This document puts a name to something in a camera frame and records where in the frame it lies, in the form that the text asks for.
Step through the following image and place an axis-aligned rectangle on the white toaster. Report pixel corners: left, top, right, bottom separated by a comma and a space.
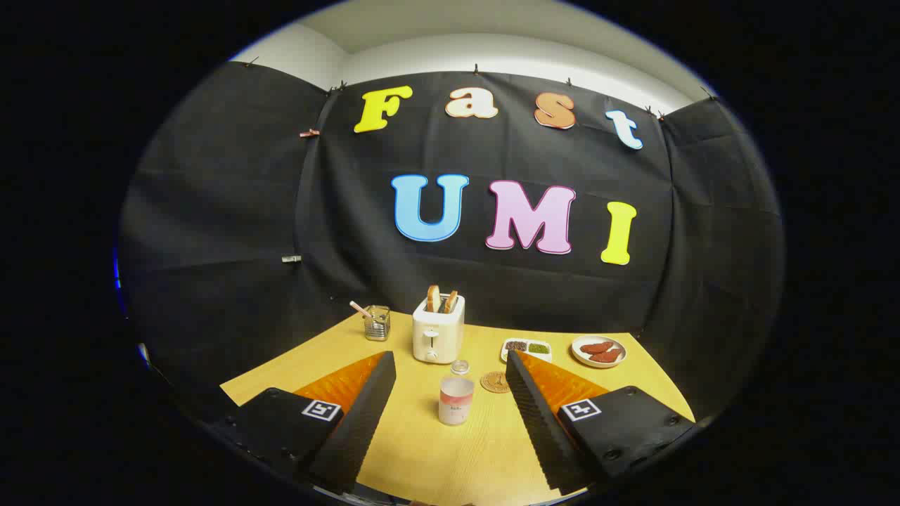
413, 295, 465, 365

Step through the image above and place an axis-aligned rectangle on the wooden table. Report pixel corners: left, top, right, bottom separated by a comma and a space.
219, 309, 697, 506

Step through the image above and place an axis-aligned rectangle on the wire mesh holder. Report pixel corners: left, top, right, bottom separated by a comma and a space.
364, 305, 391, 342

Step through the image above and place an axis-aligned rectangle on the round white plate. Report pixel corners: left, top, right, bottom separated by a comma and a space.
571, 335, 627, 369

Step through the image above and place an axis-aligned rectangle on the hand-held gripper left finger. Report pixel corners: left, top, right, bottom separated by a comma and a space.
204, 351, 397, 495

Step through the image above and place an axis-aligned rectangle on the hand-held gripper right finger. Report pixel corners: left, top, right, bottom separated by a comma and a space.
506, 349, 697, 496

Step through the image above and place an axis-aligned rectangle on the clear juice bottle red label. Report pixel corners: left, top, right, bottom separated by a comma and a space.
439, 360, 475, 427

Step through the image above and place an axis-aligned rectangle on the white divided dish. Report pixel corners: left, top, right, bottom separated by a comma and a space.
501, 338, 553, 364

